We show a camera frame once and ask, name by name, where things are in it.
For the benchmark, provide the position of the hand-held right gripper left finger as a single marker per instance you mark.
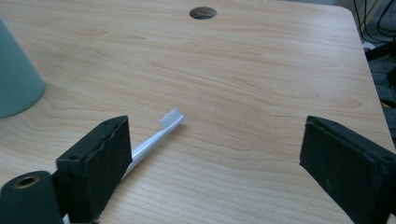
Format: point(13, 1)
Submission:
point(93, 168)

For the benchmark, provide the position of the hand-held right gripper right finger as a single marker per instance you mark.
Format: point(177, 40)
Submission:
point(348, 168)

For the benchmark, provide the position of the white toothbrush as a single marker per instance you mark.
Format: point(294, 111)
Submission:
point(149, 141)

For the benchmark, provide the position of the teal cup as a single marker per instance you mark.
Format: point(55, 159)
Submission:
point(15, 77)

